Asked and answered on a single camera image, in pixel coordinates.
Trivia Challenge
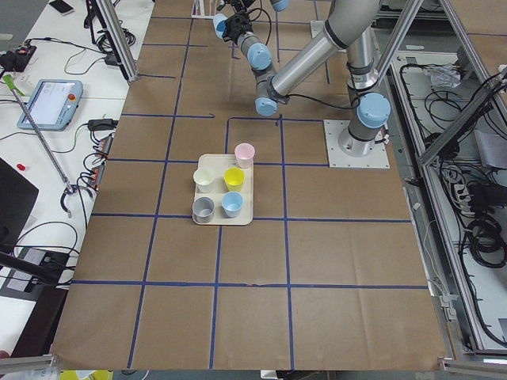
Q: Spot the cream white plastic cup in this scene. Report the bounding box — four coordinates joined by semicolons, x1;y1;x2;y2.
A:
193;167;215;193

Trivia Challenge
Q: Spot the green handled reach tool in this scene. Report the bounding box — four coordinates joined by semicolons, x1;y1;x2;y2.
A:
3;74;93;219

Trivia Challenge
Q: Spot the white wire cup rack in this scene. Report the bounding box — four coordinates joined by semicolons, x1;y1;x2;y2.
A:
191;0;217;19

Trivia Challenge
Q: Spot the black power adapter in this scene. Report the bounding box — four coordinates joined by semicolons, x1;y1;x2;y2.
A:
87;118;118;131

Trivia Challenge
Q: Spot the aluminium frame post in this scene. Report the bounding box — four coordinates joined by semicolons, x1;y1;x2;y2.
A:
92;0;139;83

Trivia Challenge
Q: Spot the pink plastic cup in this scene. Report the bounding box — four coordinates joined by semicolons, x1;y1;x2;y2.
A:
234;142;255;169

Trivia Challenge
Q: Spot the cream bunny print tray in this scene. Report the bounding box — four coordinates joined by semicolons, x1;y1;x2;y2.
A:
194;154;254;226

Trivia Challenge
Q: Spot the grey plastic cup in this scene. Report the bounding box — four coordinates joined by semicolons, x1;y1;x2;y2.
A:
193;196;215;224

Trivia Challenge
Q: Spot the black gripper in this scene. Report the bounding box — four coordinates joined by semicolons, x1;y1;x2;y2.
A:
221;0;254;10
222;10;253;43

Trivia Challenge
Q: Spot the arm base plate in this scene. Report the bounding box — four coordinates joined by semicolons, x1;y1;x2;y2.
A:
323;120;390;169
310;20;326;39

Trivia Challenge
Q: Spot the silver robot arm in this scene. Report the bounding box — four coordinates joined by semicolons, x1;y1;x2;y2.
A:
215;0;289;12
213;1;391;158

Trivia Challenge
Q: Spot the light blue plastic cup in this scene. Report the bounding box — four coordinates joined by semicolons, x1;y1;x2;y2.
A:
212;13;227;39

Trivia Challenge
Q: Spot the yellow plastic cup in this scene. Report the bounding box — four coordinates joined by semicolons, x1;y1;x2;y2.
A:
223;167;245;192

